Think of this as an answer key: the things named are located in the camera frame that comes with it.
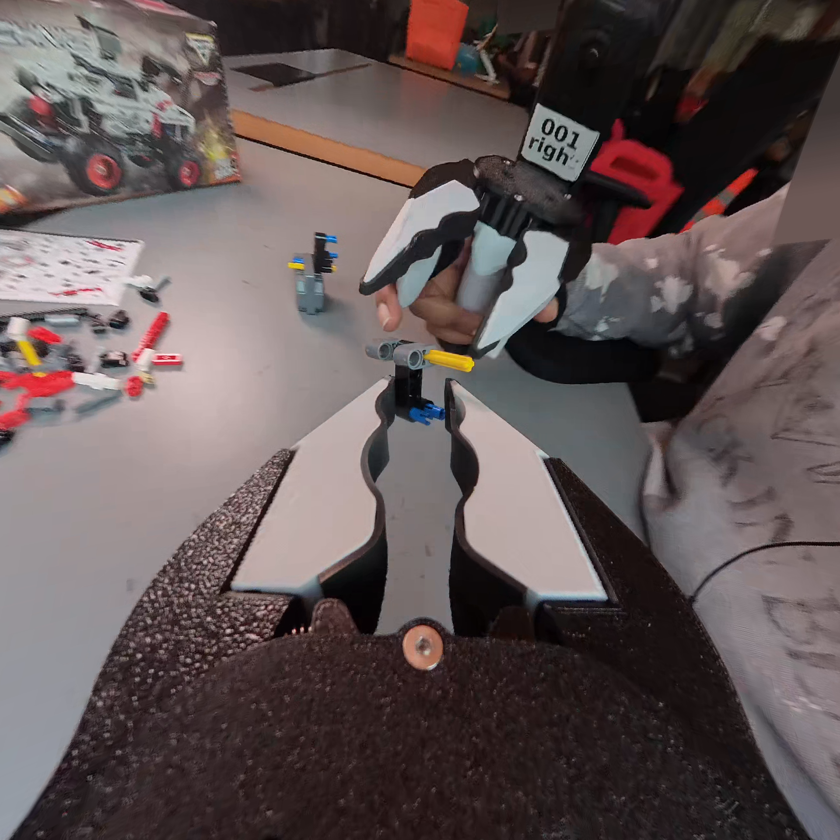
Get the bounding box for white black toy part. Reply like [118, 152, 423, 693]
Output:
[124, 273, 172, 304]

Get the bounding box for grey desk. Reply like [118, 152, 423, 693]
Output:
[0, 134, 660, 840]

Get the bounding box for red carry bag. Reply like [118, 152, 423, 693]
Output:
[590, 121, 685, 232]

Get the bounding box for black hoodie cord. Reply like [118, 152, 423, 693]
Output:
[689, 538, 840, 602]

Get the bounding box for black mat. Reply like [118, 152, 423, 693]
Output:
[230, 62, 318, 89]

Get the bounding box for grey base toy assembly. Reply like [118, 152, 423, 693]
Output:
[287, 231, 340, 316]

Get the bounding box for pile of mixed toy parts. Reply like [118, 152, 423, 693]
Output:
[0, 307, 133, 451]

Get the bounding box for orange bag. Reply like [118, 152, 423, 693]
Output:
[405, 0, 471, 72]

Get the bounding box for person's right hand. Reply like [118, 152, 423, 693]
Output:
[374, 259, 560, 345]

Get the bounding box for monster truck toy box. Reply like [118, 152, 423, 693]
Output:
[0, 0, 243, 215]

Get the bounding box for black beam toy assembly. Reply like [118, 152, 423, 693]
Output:
[365, 339, 476, 427]

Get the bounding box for person's right forearm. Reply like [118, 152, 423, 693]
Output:
[554, 187, 788, 350]

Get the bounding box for grey patterned hoodie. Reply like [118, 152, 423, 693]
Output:
[640, 239, 840, 840]

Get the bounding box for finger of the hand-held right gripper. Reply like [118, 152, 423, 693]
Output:
[358, 178, 484, 309]
[471, 228, 567, 361]

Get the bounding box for grey side table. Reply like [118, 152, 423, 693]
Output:
[223, 49, 541, 189]

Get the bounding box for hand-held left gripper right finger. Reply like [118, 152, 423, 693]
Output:
[444, 378, 609, 602]

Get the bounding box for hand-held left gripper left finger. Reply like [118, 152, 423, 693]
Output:
[230, 376, 396, 593]

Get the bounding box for sticker sheet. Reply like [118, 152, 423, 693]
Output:
[0, 228, 146, 309]

